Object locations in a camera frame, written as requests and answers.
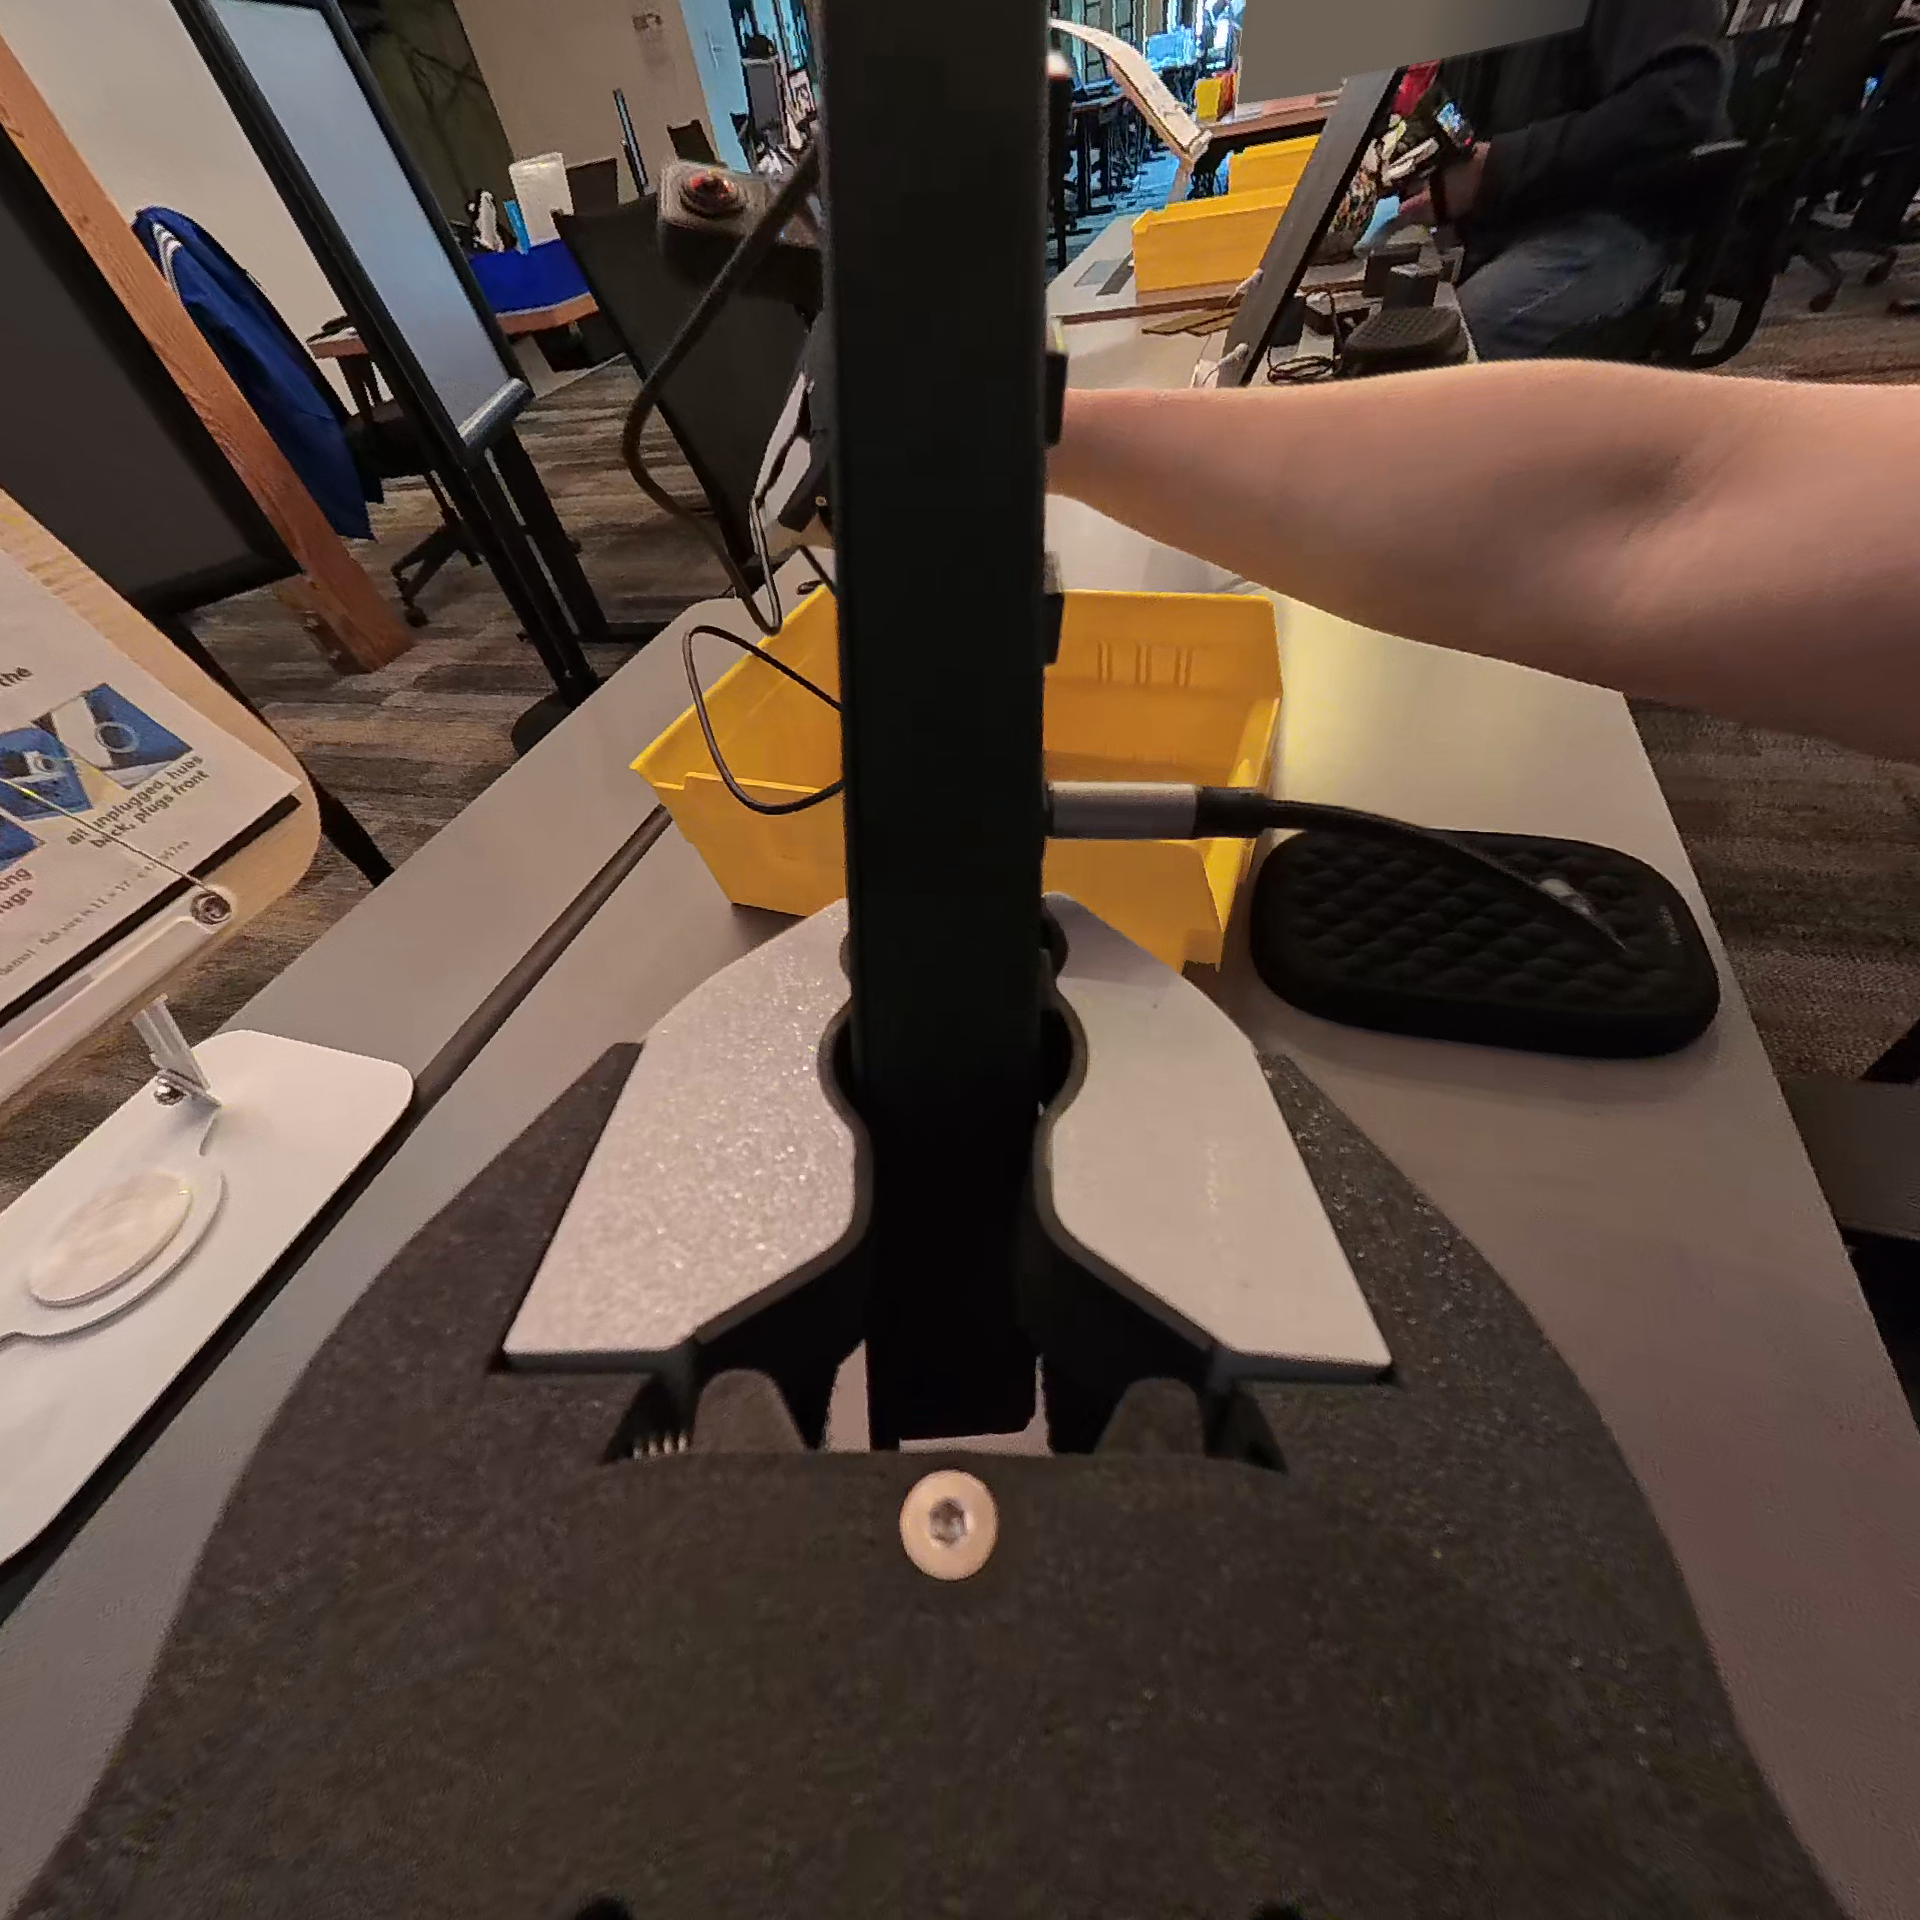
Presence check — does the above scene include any blue jacket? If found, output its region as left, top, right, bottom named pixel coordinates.
left=133, top=205, right=386, bottom=548

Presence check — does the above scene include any black quilted cushion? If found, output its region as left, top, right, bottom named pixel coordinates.
left=1245, top=822, right=1728, bottom=1060

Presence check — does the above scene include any black display panel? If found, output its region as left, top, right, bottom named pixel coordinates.
left=0, top=122, right=395, bottom=889

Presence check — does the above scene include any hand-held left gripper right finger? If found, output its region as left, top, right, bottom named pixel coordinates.
left=1031, top=895, right=1401, bottom=1442

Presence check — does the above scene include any yellow plastic bin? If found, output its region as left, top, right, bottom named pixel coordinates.
left=630, top=583, right=1288, bottom=973
left=1131, top=132, right=1326, bottom=299

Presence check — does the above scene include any thick black hub cable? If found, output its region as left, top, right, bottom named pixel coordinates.
left=618, top=145, right=854, bottom=818

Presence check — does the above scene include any grey laptop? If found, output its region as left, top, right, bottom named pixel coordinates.
left=1209, top=61, right=1413, bottom=389

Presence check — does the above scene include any person's right forearm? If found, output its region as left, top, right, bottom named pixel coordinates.
left=1047, top=359, right=1920, bottom=762

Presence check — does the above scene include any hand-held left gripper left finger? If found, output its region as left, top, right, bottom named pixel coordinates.
left=498, top=909, right=880, bottom=1442

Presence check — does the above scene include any black framed display screen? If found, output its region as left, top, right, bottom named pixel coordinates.
left=175, top=0, right=610, bottom=714

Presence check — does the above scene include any black USB hub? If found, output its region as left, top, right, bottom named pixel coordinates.
left=811, top=0, right=1069, bottom=1442

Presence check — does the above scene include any black office chair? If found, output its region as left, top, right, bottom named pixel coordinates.
left=561, top=193, right=827, bottom=518

